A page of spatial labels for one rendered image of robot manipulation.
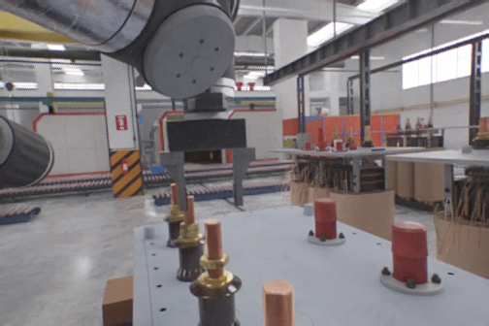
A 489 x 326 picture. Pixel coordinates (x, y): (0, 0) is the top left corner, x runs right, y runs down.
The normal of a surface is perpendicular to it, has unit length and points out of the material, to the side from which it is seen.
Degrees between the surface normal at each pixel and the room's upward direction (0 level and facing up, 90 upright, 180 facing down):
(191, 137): 90
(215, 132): 90
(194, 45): 136
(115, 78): 90
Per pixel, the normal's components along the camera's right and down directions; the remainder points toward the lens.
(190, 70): 0.58, 0.72
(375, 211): 0.33, 0.06
